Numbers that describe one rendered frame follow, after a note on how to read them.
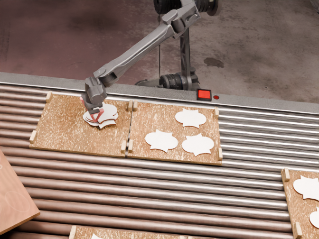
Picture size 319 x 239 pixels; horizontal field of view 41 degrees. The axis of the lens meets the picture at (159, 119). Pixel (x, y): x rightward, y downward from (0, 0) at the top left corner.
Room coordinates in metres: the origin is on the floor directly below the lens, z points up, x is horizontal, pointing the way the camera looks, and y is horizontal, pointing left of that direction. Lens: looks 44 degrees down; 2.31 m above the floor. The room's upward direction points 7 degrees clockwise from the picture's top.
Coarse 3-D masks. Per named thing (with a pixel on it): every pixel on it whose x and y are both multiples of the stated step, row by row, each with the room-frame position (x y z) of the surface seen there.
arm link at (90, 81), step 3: (87, 78) 1.40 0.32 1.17; (90, 78) 1.39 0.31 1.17; (93, 78) 1.40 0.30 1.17; (87, 81) 1.38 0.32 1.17; (90, 81) 1.38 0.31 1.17; (93, 81) 1.38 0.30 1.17; (96, 81) 1.38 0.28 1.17; (87, 84) 1.36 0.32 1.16; (90, 84) 1.36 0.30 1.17; (93, 84) 1.35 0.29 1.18; (96, 84) 1.36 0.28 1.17; (87, 87) 1.36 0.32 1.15; (87, 90) 1.36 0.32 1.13
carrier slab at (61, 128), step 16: (64, 96) 1.52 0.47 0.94; (48, 112) 1.40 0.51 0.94; (64, 112) 1.41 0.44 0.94; (80, 112) 1.42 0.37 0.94; (128, 112) 1.46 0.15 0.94; (48, 128) 1.30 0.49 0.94; (64, 128) 1.31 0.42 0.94; (80, 128) 1.32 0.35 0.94; (96, 128) 1.34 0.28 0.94; (112, 128) 1.35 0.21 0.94; (128, 128) 1.36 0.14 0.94; (32, 144) 1.19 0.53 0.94; (48, 144) 1.21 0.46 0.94; (64, 144) 1.22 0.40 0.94; (80, 144) 1.23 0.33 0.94; (96, 144) 1.24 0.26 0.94; (112, 144) 1.25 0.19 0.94
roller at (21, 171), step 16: (32, 176) 1.05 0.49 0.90; (48, 176) 1.06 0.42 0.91; (64, 176) 1.06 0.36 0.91; (80, 176) 1.07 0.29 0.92; (96, 176) 1.08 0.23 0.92; (112, 176) 1.09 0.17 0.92; (192, 192) 1.07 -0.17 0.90; (208, 192) 1.08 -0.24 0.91; (224, 192) 1.08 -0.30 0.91; (240, 192) 1.09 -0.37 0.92; (256, 192) 1.09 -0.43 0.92; (272, 192) 1.10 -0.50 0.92
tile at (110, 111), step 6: (102, 102) 1.47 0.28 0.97; (96, 108) 1.43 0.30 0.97; (108, 108) 1.44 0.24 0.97; (114, 108) 1.44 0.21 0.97; (96, 114) 1.39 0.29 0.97; (102, 114) 1.39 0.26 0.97; (108, 114) 1.40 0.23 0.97; (114, 114) 1.41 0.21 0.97; (90, 120) 1.35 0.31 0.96; (102, 120) 1.35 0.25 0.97
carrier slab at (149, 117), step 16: (144, 112) 1.48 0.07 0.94; (160, 112) 1.49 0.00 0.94; (176, 112) 1.50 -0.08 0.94; (208, 112) 1.53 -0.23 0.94; (144, 128) 1.37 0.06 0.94; (160, 128) 1.38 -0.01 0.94; (176, 128) 1.40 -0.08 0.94; (192, 128) 1.41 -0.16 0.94; (208, 128) 1.42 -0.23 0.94; (144, 144) 1.27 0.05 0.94; (160, 160) 1.20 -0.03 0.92; (176, 160) 1.20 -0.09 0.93; (192, 160) 1.21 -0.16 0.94; (208, 160) 1.22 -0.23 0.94
